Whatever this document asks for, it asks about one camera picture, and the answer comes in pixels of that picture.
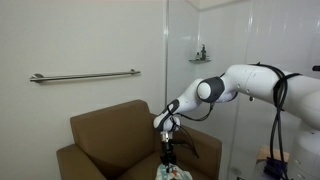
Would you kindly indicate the tan cardboard box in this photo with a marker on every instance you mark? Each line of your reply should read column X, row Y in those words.
column 264, row 153

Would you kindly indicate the glass shower door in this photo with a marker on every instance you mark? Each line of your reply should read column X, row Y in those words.
column 281, row 33

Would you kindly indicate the blue purple object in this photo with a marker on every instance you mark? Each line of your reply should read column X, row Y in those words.
column 276, row 169

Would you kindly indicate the chrome shower door handle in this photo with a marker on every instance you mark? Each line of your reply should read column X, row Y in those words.
column 251, row 99

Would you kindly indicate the chrome wall towel bar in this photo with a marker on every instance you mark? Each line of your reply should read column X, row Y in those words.
column 39, row 78

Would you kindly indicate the glass corner shower shelf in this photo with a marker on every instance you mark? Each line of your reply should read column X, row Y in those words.
column 199, row 61

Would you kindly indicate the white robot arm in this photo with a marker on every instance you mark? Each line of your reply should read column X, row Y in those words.
column 291, row 92

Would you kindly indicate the white blue patterned towel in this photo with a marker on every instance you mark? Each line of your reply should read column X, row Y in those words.
column 172, row 172

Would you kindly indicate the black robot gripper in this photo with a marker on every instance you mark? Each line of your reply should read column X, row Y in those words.
column 168, row 156

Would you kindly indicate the brown armchair sofa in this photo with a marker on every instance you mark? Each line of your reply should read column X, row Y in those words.
column 120, row 143

